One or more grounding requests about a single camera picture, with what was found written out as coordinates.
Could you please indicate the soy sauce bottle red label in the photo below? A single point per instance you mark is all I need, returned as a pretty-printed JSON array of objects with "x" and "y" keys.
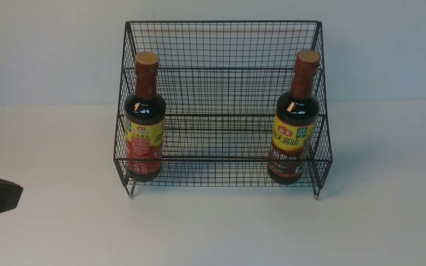
[{"x": 145, "y": 112}]

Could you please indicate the soy sauce bottle brown label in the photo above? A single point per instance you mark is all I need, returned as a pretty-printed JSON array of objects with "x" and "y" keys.
[{"x": 294, "y": 122}]

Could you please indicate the black wire mesh rack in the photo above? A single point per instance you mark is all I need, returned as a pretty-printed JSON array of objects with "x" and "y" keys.
[{"x": 221, "y": 81}]

